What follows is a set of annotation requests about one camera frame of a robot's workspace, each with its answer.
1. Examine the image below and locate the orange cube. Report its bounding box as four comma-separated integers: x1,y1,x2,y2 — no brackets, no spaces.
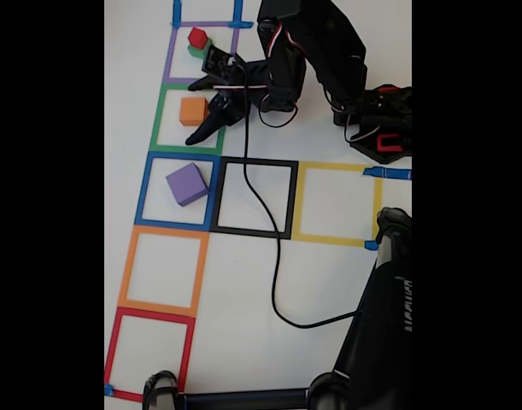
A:
179,97,210,127

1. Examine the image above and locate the green cube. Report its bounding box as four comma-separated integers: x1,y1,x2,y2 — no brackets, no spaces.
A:
187,38,214,61

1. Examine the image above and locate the small red cube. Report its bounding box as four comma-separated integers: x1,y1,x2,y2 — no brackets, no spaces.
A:
187,26,209,49

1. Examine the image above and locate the purple cube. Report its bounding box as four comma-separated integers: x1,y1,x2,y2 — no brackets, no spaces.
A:
165,161,210,208

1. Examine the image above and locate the black gripper camera board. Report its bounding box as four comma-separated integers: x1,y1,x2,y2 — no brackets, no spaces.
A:
200,44,248,85

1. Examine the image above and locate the black camera cable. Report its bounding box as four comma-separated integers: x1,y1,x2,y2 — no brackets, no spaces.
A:
241,63,364,330

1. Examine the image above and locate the purple square frame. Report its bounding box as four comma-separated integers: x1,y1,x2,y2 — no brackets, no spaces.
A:
161,20,241,85

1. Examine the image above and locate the green square frame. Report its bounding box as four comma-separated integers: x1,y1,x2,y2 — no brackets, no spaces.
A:
148,83,232,157

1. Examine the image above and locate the black square frame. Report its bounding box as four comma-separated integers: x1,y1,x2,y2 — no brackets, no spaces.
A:
208,155,299,240

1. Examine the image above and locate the blue square frame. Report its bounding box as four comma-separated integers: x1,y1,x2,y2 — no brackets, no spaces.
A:
134,151,222,231

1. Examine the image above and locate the yellow square frame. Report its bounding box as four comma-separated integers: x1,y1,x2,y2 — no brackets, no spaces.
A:
290,161,384,248

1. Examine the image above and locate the orange square frame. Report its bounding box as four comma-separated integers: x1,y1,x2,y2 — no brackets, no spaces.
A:
117,225,210,318

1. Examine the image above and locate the red square frame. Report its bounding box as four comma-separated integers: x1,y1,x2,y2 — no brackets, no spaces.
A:
104,306,196,403

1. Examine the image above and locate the black camera tripod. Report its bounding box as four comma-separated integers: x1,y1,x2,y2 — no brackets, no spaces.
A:
141,207,413,410

